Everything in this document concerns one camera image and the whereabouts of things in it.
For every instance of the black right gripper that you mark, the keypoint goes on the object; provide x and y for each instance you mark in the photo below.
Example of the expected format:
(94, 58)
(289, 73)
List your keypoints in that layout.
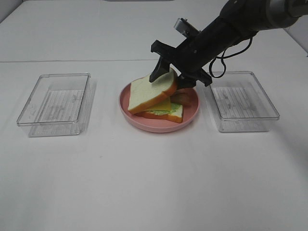
(195, 52)

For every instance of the bacon strip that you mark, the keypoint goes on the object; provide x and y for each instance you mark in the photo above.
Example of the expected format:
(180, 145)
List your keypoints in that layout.
(185, 90)
(181, 98)

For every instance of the yellow cheese slice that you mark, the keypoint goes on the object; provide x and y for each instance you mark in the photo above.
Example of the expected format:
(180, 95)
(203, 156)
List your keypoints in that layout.
(164, 105)

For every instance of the green lettuce leaf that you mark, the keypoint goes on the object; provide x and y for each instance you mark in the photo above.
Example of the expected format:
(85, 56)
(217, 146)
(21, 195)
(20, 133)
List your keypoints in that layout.
(176, 109)

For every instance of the bread slice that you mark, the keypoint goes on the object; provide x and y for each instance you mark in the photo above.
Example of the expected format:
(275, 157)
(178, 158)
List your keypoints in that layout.
(144, 94)
(169, 117)

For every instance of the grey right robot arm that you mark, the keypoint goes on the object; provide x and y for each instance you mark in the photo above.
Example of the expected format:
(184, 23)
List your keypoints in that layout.
(238, 20)

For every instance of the pink round plate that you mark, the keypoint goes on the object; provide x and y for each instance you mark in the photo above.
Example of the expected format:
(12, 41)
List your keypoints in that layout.
(158, 125)

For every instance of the clear right plastic tray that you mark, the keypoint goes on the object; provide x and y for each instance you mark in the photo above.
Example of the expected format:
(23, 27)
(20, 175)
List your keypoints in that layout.
(238, 103)

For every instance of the clear plastic tray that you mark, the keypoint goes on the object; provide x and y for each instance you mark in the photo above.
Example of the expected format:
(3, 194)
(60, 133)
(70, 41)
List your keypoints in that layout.
(238, 103)
(59, 105)

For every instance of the clear left plastic tray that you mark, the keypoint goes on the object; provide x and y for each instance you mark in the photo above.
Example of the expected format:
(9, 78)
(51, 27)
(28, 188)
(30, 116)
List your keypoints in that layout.
(59, 105)

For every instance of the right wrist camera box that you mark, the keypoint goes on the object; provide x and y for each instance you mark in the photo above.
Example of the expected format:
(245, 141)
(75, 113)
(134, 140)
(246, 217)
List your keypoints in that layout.
(185, 28)

